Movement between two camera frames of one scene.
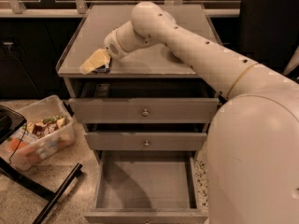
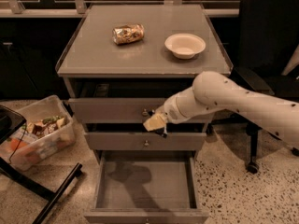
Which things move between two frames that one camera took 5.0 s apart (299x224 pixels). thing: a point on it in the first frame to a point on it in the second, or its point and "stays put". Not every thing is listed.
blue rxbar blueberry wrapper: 106,68 to 161,132
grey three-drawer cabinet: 149,120 stays put
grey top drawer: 143,101 stays put
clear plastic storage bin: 49,130 stays put
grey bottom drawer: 147,187 stays put
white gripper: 112,47 to 170,112
